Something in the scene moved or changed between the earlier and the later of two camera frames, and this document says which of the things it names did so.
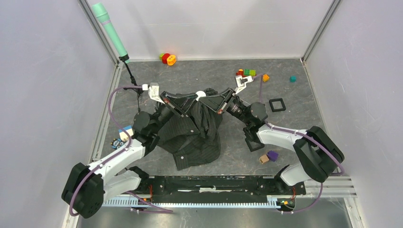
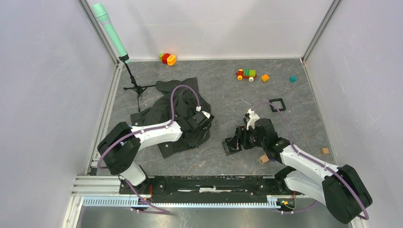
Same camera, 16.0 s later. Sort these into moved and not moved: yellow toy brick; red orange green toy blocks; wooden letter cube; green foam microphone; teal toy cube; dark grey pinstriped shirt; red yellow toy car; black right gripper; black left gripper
Moved: dark grey pinstriped shirt; black left gripper; black right gripper
Not moved: red orange green toy blocks; yellow toy brick; red yellow toy car; green foam microphone; wooden letter cube; teal toy cube
